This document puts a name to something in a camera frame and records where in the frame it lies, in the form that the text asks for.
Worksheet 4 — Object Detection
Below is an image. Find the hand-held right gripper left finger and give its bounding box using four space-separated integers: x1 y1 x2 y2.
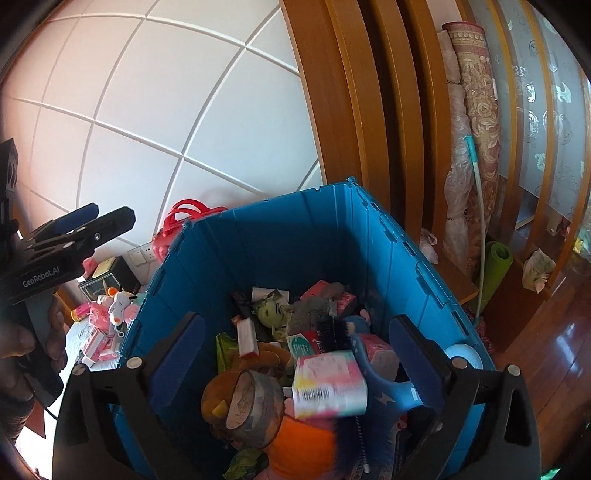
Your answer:
53 313 206 480

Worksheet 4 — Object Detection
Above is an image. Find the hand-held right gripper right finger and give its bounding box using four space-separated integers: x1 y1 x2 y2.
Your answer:
388 315 541 480

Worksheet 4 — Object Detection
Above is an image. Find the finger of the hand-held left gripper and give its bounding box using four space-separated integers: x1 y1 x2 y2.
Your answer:
28 207 137 261
32 203 100 243

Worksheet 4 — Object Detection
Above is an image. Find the pink white tissue packet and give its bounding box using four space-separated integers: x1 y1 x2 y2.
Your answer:
292 351 369 420

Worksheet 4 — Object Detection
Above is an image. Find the blue plastic crate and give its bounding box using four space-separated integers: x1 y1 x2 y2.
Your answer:
108 176 497 480

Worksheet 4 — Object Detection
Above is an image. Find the person's left hand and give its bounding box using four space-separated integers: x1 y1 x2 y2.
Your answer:
0 295 70 444

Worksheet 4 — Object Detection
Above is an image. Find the blue hairbrush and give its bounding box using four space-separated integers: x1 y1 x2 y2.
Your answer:
348 332 423 464

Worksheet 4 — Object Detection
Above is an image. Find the light blue round lid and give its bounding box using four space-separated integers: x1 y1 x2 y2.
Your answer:
443 344 484 371

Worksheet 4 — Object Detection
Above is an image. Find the green plastic bag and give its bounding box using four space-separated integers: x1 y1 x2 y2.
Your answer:
216 333 241 376

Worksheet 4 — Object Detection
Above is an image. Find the black box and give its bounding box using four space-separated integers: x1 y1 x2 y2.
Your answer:
78 256 139 301

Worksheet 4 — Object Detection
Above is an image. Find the brown plush toy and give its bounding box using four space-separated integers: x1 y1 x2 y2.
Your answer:
201 342 296 446

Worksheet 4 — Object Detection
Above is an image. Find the red white small box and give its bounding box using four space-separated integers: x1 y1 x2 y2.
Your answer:
235 318 259 359

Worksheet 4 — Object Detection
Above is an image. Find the small red suitcase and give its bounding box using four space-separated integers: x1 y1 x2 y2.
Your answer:
153 199 229 264

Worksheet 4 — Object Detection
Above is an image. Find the white plush toy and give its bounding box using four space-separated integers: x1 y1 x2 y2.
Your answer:
97 291 139 337

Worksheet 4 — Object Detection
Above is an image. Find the black bristle brush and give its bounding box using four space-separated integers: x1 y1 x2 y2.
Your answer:
316 318 350 354

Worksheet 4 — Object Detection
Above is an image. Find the brown tape roll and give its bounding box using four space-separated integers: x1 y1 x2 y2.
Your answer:
225 369 285 448

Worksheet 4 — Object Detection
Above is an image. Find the green face mask toy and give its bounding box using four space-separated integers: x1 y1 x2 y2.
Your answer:
252 295 295 341

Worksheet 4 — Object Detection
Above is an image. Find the grey plush toy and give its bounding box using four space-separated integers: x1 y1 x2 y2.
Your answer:
288 281 347 333

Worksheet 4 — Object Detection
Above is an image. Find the green white box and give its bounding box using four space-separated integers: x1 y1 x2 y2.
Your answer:
286 331 325 358

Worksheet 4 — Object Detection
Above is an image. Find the green yoga mat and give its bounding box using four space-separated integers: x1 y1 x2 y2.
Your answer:
475 241 514 304

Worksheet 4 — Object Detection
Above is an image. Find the crumpled cloth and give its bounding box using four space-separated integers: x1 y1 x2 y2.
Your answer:
522 249 557 292

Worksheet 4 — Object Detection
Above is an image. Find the plastic wrapped roll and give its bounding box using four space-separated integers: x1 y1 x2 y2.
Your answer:
436 30 476 278

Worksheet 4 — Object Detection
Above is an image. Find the rolled patterned carpet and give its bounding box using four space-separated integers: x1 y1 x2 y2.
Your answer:
441 21 502 278

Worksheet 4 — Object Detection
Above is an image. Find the patterned frosted glass panel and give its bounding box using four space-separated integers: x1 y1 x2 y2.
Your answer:
471 0 591 220

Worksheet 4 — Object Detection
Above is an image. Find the wooden door frame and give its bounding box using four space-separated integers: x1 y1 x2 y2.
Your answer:
279 0 476 296

